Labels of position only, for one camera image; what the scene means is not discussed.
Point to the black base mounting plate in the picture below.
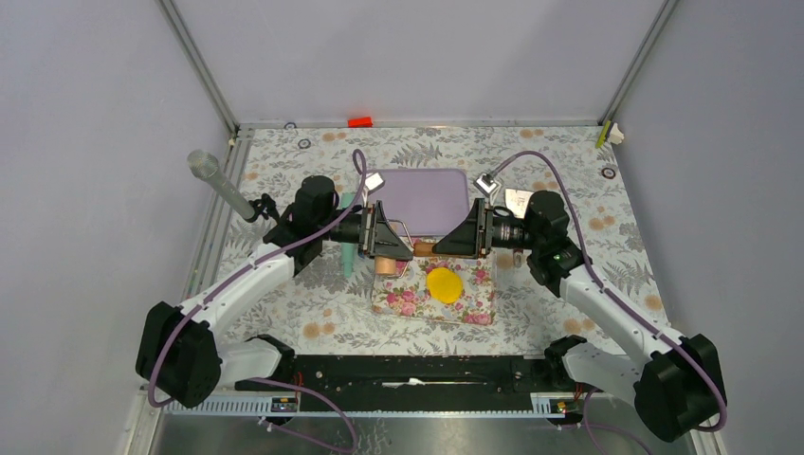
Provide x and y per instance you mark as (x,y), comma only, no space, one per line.
(404,383)

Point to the purple plastic tray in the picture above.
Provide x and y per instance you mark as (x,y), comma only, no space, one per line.
(431,202)

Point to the white yellow corner clip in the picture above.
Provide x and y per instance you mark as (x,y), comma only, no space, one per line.
(610,133)

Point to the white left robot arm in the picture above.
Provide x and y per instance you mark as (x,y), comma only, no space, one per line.
(181,354)

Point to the red block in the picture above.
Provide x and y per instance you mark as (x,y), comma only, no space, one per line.
(362,122)

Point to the floral tablecloth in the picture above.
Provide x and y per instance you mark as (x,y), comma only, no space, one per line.
(324,312)

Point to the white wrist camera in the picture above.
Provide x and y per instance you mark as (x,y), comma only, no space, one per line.
(373,182)
(487,185)

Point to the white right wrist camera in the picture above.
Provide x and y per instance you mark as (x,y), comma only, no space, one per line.
(487,185)

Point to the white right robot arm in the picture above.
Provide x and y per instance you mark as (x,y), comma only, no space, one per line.
(673,382)

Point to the wooden dough roller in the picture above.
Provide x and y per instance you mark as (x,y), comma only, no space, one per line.
(385,267)

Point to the floral rectangular tray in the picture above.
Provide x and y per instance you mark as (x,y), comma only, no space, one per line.
(408,296)

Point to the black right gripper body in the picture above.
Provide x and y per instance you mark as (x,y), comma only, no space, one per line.
(499,231)

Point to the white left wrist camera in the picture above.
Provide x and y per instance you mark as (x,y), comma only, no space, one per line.
(373,182)

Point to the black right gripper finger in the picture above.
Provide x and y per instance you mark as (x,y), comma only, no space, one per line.
(461,242)
(472,222)

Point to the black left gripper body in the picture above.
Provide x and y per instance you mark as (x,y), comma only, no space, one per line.
(358,228)

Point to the yellow dough piece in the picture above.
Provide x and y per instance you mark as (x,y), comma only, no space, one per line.
(444,285)

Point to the teal handled tool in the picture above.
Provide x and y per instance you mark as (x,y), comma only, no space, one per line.
(347,251)

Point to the silver microphone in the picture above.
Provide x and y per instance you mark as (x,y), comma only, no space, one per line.
(206,167)

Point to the black mini tripod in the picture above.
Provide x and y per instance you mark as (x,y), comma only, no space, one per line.
(282,234)

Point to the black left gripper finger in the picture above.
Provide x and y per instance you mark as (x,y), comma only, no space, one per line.
(397,251)
(384,229)

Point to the metal spatula wooden handle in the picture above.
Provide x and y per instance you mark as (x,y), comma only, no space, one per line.
(517,201)

